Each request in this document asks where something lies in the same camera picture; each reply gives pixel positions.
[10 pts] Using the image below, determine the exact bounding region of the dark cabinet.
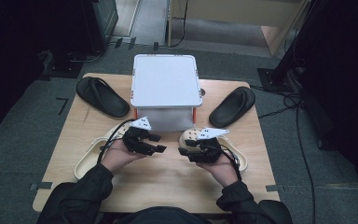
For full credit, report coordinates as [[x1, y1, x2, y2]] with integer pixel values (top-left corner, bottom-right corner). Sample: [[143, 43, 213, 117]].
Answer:
[[82, 0, 119, 54]]

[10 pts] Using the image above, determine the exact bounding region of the person's right hand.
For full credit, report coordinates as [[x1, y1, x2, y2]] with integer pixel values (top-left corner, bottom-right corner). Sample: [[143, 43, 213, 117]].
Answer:
[[197, 152, 241, 188]]

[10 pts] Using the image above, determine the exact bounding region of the wooden cabinet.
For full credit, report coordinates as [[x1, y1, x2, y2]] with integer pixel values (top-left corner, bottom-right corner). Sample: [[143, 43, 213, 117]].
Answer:
[[167, 0, 312, 58]]

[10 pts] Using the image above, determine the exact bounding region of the person's torso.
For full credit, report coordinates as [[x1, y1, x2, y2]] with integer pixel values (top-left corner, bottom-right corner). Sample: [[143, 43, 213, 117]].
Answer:
[[111, 206, 213, 224]]

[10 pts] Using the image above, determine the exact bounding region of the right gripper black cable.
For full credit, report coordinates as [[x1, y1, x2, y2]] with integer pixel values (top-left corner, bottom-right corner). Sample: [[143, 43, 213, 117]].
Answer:
[[217, 143, 243, 181]]

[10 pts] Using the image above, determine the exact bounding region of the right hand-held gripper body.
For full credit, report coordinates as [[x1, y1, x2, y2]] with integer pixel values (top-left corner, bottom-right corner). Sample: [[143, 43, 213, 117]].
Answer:
[[187, 127, 230, 164]]

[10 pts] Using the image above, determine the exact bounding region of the black hanging cable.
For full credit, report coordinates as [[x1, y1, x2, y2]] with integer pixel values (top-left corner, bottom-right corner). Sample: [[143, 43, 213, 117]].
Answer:
[[169, 0, 189, 49]]

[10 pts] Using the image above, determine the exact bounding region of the black floor cable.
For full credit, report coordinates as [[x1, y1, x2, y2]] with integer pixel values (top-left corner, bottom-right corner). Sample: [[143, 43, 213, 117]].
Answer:
[[250, 83, 317, 224]]

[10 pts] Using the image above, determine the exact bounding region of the beige clog shoe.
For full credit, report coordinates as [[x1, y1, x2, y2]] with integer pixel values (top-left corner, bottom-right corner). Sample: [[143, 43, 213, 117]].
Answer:
[[178, 126, 249, 173], [74, 119, 138, 181]]

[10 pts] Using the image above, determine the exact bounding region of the black slipper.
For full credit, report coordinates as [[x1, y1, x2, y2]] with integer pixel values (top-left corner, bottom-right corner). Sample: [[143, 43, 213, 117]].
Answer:
[[76, 76, 131, 119], [208, 86, 256, 129]]

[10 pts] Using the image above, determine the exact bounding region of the black metal stand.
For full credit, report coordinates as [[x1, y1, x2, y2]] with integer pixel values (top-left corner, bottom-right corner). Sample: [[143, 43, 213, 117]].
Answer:
[[256, 0, 320, 93]]

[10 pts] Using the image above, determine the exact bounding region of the person's left hand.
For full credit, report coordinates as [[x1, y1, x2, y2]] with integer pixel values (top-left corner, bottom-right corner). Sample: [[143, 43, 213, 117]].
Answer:
[[100, 146, 148, 174]]

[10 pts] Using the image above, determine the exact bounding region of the black stand base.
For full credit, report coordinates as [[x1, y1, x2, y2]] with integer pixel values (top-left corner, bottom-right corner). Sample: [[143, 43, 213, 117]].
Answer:
[[42, 49, 104, 79]]

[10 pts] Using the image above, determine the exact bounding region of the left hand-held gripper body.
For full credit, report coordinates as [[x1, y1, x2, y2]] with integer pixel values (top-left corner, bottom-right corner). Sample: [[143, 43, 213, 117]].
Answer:
[[122, 116, 157, 156]]

